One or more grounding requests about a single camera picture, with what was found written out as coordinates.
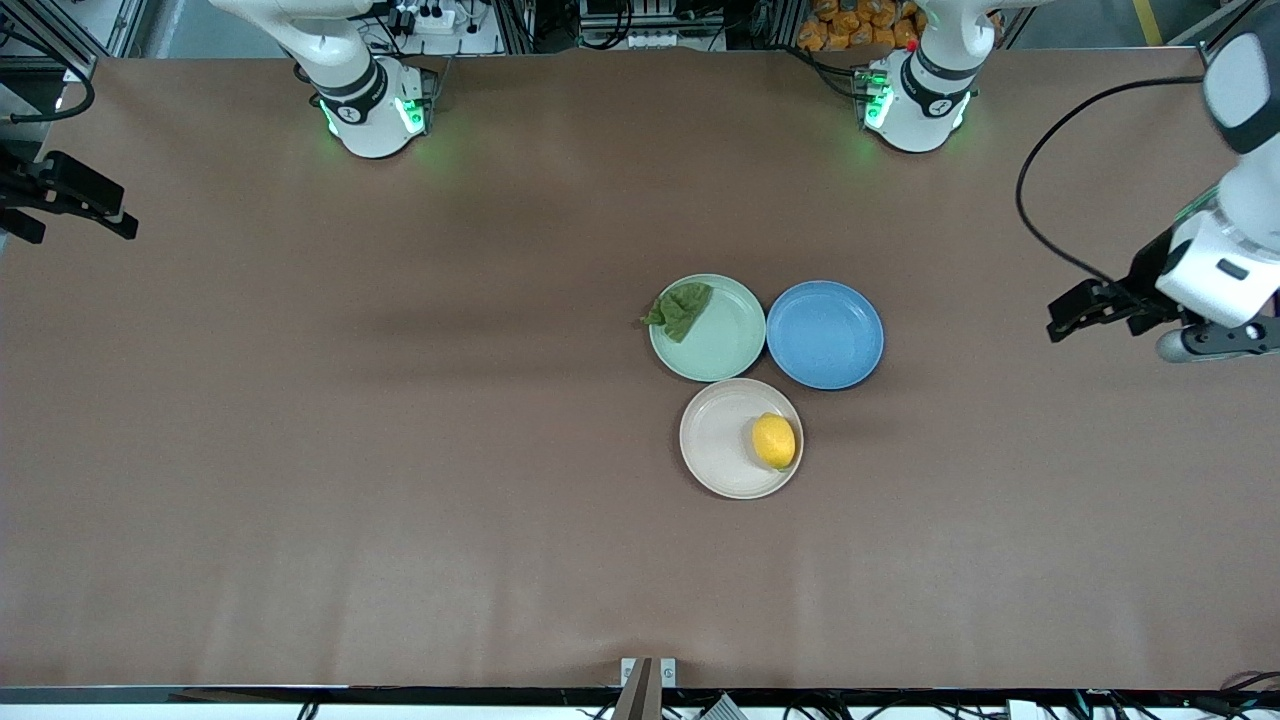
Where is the yellow lemon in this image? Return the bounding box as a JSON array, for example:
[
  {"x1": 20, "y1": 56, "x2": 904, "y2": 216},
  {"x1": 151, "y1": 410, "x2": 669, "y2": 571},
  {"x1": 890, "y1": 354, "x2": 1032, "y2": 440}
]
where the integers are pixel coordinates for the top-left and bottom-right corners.
[{"x1": 750, "y1": 412, "x2": 799, "y2": 472}]

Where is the green lettuce leaf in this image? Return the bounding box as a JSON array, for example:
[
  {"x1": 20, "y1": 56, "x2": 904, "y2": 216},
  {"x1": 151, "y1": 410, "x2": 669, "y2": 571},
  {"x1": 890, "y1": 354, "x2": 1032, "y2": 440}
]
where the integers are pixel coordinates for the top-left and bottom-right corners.
[{"x1": 640, "y1": 281, "x2": 715, "y2": 345}]

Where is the blue plate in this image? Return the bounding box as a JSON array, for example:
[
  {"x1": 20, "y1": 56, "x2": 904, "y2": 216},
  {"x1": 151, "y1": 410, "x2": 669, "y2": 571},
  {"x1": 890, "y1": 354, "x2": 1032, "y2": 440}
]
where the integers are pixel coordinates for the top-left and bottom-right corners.
[{"x1": 766, "y1": 280, "x2": 886, "y2": 391}]

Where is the bag of orange snacks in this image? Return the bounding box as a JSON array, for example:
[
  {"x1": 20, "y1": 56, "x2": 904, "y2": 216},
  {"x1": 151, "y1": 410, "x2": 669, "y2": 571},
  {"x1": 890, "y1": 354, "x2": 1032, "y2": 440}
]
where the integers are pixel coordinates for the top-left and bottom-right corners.
[{"x1": 796, "y1": 0, "x2": 922, "y2": 53}]

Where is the light green plate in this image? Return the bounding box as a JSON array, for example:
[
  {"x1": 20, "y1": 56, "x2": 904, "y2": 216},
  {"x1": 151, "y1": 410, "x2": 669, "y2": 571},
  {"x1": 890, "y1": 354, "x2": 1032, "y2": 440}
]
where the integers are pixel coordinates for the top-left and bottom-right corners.
[{"x1": 648, "y1": 273, "x2": 768, "y2": 383}]

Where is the white power strip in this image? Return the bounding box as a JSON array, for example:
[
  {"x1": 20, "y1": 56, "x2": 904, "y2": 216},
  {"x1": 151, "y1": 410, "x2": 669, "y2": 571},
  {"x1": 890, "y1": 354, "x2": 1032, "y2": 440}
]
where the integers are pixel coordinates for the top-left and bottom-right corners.
[{"x1": 385, "y1": 0, "x2": 501, "y2": 56}]

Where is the beige plate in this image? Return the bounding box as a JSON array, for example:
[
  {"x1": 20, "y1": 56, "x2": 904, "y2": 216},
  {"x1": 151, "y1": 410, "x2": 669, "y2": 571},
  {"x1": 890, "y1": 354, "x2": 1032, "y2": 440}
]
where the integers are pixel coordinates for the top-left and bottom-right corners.
[{"x1": 679, "y1": 377, "x2": 805, "y2": 501}]

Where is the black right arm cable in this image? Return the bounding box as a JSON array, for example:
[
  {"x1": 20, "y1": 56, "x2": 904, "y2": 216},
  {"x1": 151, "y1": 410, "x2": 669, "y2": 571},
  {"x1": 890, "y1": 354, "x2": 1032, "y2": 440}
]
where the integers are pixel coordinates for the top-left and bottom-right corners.
[{"x1": 0, "y1": 58, "x2": 97, "y2": 125}]

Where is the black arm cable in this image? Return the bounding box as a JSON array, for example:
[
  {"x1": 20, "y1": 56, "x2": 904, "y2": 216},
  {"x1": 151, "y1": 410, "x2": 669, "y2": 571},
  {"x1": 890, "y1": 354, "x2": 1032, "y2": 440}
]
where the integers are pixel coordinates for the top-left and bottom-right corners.
[
  {"x1": 0, "y1": 58, "x2": 97, "y2": 125},
  {"x1": 1015, "y1": 74, "x2": 1207, "y2": 287}
]

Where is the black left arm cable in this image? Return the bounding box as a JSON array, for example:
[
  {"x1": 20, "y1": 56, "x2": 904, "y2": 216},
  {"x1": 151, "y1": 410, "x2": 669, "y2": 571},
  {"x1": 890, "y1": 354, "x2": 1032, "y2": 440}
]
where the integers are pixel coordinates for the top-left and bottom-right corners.
[{"x1": 1015, "y1": 74, "x2": 1207, "y2": 287}]

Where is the aluminium frame profile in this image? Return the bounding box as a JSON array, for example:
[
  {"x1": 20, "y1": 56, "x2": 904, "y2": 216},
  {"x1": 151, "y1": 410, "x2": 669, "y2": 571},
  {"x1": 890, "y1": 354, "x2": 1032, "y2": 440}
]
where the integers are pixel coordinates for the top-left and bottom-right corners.
[{"x1": 0, "y1": 0, "x2": 106, "y2": 81}]

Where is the metal table edge bracket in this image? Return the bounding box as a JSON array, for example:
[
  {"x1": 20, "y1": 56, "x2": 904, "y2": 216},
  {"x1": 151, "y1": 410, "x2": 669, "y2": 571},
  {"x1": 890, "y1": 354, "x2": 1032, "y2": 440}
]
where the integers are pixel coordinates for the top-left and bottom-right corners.
[{"x1": 620, "y1": 657, "x2": 678, "y2": 690}]

